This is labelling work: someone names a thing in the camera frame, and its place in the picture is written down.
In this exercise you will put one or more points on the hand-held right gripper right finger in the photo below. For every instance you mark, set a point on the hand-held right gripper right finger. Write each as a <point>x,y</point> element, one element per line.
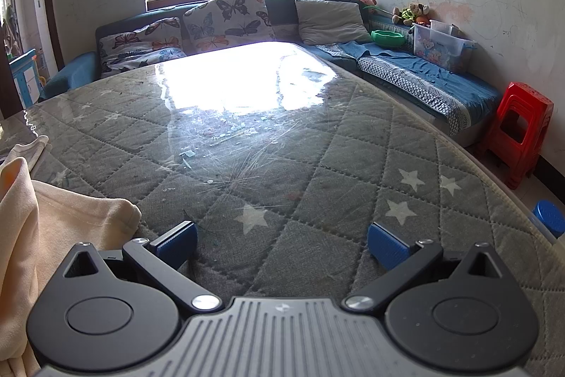
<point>386,246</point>

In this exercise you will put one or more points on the cream sweater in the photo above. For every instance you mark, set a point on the cream sweater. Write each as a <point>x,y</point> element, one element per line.
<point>44,227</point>

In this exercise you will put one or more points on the green bowl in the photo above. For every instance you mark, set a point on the green bowl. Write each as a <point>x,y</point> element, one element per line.
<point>386,38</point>

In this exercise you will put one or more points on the flat butterfly print cushion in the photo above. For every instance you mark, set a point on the flat butterfly print cushion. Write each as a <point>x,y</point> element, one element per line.
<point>137,45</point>

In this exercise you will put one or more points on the upright butterfly print cushion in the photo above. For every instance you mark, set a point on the upright butterfly print cushion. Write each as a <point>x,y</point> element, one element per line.
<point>229,19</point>

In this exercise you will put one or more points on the blue sofa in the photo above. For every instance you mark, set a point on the blue sofa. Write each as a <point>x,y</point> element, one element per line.
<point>282,8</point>

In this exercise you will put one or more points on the blue plastic cabinet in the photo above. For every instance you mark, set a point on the blue plastic cabinet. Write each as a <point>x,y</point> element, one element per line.
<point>24,76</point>

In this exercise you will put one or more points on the brown teddy plush toy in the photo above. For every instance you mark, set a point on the brown teddy plush toy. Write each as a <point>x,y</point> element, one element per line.
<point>415,10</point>

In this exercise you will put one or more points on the red plastic stool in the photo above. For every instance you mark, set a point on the red plastic stool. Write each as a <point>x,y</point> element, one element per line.
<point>529,103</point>

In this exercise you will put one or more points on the beige cushion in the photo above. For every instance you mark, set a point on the beige cushion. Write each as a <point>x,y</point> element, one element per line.
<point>329,21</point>

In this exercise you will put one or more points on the blue sofa blanket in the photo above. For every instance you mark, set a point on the blue sofa blanket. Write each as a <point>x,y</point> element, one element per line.
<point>419,70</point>

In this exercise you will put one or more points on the clear plastic storage box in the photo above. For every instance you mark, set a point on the clear plastic storage box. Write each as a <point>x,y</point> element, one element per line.
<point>437,50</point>

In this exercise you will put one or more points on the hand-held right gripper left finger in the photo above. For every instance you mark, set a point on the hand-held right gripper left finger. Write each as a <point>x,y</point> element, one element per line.
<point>178,242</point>

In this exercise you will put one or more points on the blue lid jar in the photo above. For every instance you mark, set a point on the blue lid jar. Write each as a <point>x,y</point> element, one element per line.
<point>549,218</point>

